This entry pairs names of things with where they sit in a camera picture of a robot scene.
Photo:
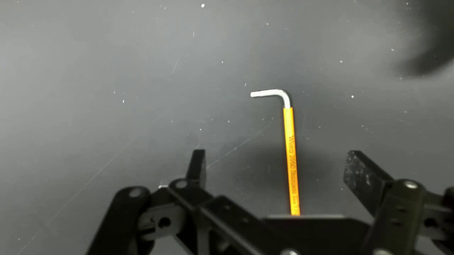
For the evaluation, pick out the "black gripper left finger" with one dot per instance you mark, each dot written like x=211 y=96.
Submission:
x=190 y=213

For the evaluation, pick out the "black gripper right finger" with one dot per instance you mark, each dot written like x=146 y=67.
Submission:
x=402 y=213

